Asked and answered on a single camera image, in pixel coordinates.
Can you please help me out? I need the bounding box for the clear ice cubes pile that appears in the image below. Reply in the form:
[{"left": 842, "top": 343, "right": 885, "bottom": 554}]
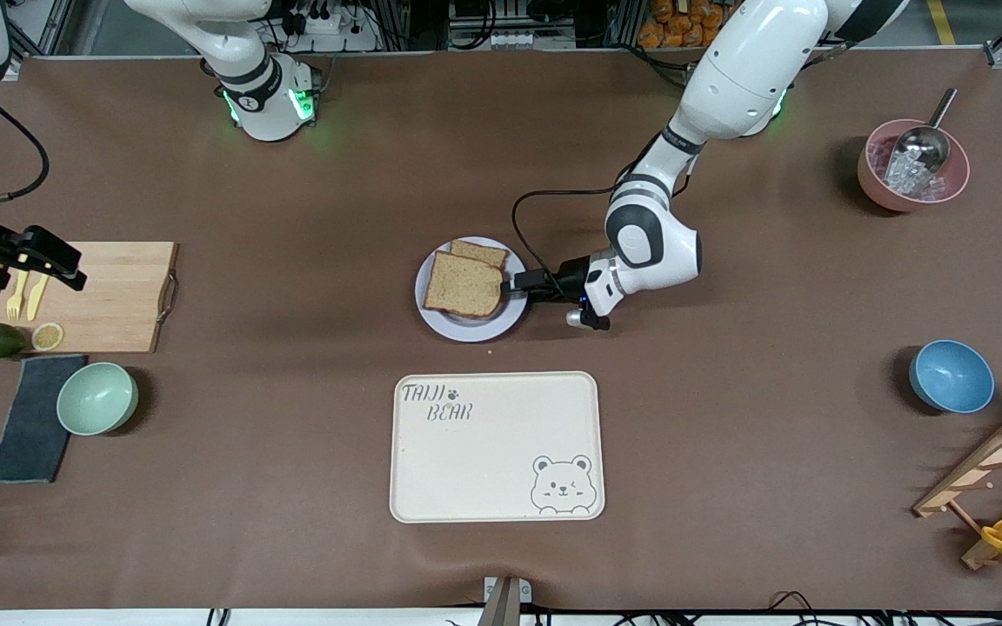
[{"left": 868, "top": 139, "right": 965, "bottom": 203}]

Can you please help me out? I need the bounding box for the metal scoop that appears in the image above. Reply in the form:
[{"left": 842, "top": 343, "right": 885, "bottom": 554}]
[{"left": 888, "top": 88, "right": 959, "bottom": 175}]

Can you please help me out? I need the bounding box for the orange packets pile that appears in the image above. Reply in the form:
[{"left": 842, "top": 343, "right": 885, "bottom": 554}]
[{"left": 638, "top": 0, "right": 750, "bottom": 50}]

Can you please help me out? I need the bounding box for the white round plate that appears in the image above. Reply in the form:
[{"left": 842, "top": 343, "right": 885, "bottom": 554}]
[{"left": 415, "top": 236, "right": 530, "bottom": 343}]

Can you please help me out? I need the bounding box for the plain bread slice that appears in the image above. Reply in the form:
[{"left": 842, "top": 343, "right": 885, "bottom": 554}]
[{"left": 423, "top": 250, "right": 506, "bottom": 319}]

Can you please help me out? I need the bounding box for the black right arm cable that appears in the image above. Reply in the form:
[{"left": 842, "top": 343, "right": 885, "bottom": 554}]
[{"left": 0, "top": 91, "right": 50, "bottom": 210}]

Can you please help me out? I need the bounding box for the dark grey cloth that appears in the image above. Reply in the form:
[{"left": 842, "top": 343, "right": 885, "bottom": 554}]
[{"left": 0, "top": 354, "right": 88, "bottom": 484}]

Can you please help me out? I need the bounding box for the wooden cup rack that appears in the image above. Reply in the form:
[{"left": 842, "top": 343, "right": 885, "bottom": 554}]
[{"left": 912, "top": 400, "right": 1002, "bottom": 571}]

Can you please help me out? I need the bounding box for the blue bowl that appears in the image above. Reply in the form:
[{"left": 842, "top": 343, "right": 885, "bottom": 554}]
[{"left": 908, "top": 340, "right": 995, "bottom": 414}]

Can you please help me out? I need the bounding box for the wooden cutting board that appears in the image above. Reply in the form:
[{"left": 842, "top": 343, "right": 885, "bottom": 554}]
[{"left": 0, "top": 242, "right": 180, "bottom": 354}]

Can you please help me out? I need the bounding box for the yellow plastic fork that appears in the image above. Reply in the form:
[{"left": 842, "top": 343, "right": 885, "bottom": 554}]
[{"left": 6, "top": 268, "right": 30, "bottom": 322}]

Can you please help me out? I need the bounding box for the mint green bowl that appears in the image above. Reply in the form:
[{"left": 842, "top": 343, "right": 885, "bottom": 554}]
[{"left": 56, "top": 363, "right": 140, "bottom": 436}]

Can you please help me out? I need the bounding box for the white power strip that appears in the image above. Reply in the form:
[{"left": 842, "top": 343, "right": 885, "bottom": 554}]
[{"left": 292, "top": 0, "right": 380, "bottom": 53}]

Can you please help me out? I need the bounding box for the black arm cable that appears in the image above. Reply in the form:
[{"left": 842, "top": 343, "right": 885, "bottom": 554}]
[
  {"left": 0, "top": 91, "right": 50, "bottom": 210},
  {"left": 512, "top": 187, "right": 619, "bottom": 283}
]

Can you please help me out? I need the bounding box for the cream tray with bear print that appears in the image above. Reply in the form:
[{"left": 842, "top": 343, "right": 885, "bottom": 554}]
[{"left": 390, "top": 371, "right": 605, "bottom": 524}]

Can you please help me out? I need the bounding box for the pink bowl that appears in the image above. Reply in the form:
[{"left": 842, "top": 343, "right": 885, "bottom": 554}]
[{"left": 857, "top": 119, "right": 972, "bottom": 213}]

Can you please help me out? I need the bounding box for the yellow plastic knife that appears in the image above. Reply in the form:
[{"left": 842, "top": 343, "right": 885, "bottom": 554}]
[{"left": 26, "top": 271, "right": 51, "bottom": 322}]

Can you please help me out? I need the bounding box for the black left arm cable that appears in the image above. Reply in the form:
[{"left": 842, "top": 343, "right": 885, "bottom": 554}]
[{"left": 512, "top": 187, "right": 619, "bottom": 283}]

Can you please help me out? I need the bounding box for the grey metal bracket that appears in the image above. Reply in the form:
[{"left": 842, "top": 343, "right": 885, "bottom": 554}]
[{"left": 477, "top": 576, "right": 532, "bottom": 626}]

